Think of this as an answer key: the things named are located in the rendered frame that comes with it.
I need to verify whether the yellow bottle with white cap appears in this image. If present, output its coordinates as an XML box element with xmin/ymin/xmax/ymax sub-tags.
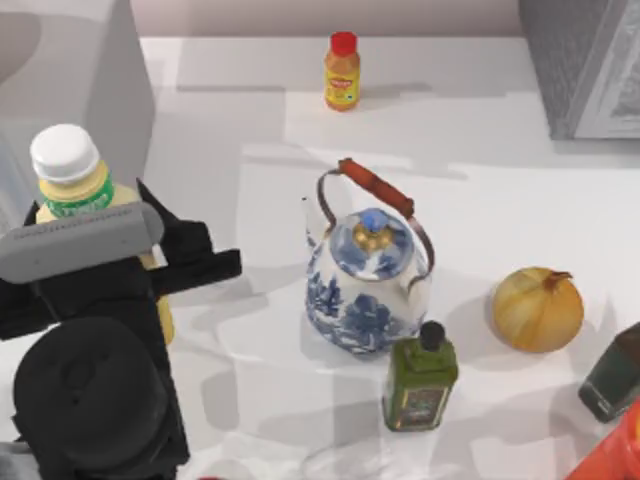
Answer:
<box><xmin>29</xmin><ymin>123</ymin><xmax>177</xmax><ymax>347</ymax></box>

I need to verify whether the white appliance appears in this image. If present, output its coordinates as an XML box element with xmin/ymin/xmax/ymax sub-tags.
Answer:
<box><xmin>0</xmin><ymin>0</ymin><xmax>157</xmax><ymax>236</ymax></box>

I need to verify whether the blue and white teapot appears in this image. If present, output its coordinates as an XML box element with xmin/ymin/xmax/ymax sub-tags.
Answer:
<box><xmin>300</xmin><ymin>157</ymin><xmax>437</xmax><ymax>358</ymax></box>

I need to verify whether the orange bottle with red cap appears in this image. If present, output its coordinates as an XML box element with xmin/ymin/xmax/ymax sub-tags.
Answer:
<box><xmin>323</xmin><ymin>30</ymin><xmax>362</xmax><ymax>113</ymax></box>

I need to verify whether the green oil bottle, black cap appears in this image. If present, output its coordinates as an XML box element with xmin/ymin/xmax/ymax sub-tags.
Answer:
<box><xmin>381</xmin><ymin>320</ymin><xmax>460</xmax><ymax>433</ymax></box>

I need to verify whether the yellow onion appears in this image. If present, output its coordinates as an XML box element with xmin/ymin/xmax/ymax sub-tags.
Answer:
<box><xmin>491</xmin><ymin>266</ymin><xmax>586</xmax><ymax>354</ymax></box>

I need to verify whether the grey cabinet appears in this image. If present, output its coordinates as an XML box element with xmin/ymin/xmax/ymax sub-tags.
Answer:
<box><xmin>518</xmin><ymin>0</ymin><xmax>640</xmax><ymax>142</ymax></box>

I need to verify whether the dark green bottle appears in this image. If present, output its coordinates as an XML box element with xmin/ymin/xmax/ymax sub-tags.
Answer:
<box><xmin>577</xmin><ymin>321</ymin><xmax>640</xmax><ymax>424</ymax></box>

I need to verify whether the red orange container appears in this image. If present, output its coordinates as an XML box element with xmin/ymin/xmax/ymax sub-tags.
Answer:
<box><xmin>563</xmin><ymin>406</ymin><xmax>640</xmax><ymax>480</ymax></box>

